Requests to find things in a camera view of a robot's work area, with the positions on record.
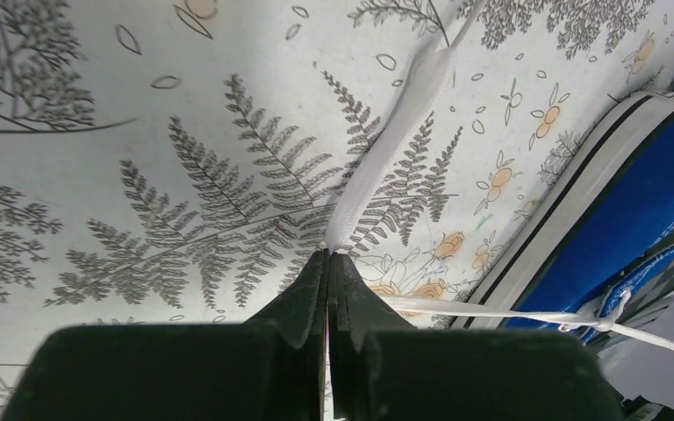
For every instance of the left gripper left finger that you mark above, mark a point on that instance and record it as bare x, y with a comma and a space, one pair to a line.
269, 367

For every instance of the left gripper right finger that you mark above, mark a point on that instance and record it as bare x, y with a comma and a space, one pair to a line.
383, 368

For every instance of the white shoelace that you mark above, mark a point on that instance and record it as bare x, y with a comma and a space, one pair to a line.
425, 82

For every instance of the blue canvas sneaker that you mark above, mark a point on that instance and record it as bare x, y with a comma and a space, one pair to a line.
604, 228

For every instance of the floral patterned mat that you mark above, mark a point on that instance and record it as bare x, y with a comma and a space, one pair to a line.
179, 161

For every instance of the black white chessboard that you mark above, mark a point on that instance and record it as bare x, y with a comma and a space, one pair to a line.
650, 282

